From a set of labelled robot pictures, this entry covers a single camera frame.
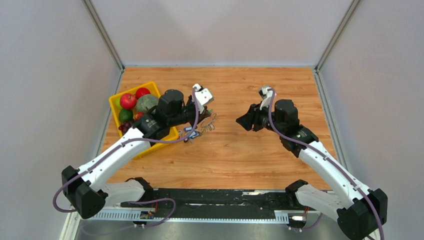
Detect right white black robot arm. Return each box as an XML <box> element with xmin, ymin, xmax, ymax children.
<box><xmin>236</xmin><ymin>99</ymin><xmax>388</xmax><ymax>240</ymax></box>

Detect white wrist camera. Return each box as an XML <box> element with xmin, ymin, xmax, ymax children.
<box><xmin>192</xmin><ymin>83</ymin><xmax>214</xmax><ymax>107</ymax></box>
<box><xmin>258</xmin><ymin>86</ymin><xmax>276</xmax><ymax>110</ymax></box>

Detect silver keyring with keys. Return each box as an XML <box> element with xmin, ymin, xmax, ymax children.
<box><xmin>198</xmin><ymin>113</ymin><xmax>217</xmax><ymax>135</ymax></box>

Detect green netted melon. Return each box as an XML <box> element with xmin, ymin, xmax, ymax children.
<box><xmin>135</xmin><ymin>94</ymin><xmax>159</xmax><ymax>114</ymax></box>

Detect red cherry cluster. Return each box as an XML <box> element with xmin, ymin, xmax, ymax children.
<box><xmin>133</xmin><ymin>112</ymin><xmax>144</xmax><ymax>121</ymax></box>

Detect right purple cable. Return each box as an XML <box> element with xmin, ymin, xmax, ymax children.
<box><xmin>266</xmin><ymin>87</ymin><xmax>386</xmax><ymax>240</ymax></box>

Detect red apple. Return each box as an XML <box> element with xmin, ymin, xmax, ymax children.
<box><xmin>135</xmin><ymin>87</ymin><xmax>151</xmax><ymax>100</ymax></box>
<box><xmin>119</xmin><ymin>93</ymin><xmax>137</xmax><ymax>110</ymax></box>

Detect light green apple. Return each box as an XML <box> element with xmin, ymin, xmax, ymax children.
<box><xmin>114</xmin><ymin>96</ymin><xmax>123</xmax><ymax>111</ymax></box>

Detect grey slotted cable duct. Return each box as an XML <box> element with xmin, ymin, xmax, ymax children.
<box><xmin>90</xmin><ymin>207</ymin><xmax>290</xmax><ymax>224</ymax></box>

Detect removed keys with tags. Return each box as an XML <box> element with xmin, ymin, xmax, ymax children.
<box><xmin>177</xmin><ymin>125</ymin><xmax>202</xmax><ymax>145</ymax></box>

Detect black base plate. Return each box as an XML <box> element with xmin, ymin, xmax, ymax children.
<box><xmin>141</xmin><ymin>188</ymin><xmax>306</xmax><ymax>217</ymax></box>

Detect purple grape bunch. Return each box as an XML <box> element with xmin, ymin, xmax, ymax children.
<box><xmin>118</xmin><ymin>120</ymin><xmax>134</xmax><ymax>135</ymax></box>

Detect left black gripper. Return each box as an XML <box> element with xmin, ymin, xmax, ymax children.
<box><xmin>168</xmin><ymin>94</ymin><xmax>211</xmax><ymax>129</ymax></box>

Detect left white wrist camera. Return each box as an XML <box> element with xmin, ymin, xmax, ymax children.
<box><xmin>192</xmin><ymin>83</ymin><xmax>214</xmax><ymax>107</ymax></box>

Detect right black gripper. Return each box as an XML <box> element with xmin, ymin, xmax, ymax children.
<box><xmin>235</xmin><ymin>100</ymin><xmax>285</xmax><ymax>135</ymax></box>

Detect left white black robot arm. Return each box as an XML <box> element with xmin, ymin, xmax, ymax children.
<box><xmin>52</xmin><ymin>84</ymin><xmax>214</xmax><ymax>219</ymax></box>

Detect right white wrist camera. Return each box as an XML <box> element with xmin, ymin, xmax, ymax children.
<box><xmin>258</xmin><ymin>86</ymin><xmax>276</xmax><ymax>110</ymax></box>

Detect green lime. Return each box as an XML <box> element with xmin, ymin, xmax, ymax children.
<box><xmin>118</xmin><ymin>109</ymin><xmax>133</xmax><ymax>123</ymax></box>

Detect yellow plastic tray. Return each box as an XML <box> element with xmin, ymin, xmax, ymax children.
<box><xmin>108</xmin><ymin>81</ymin><xmax>180</xmax><ymax>161</ymax></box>

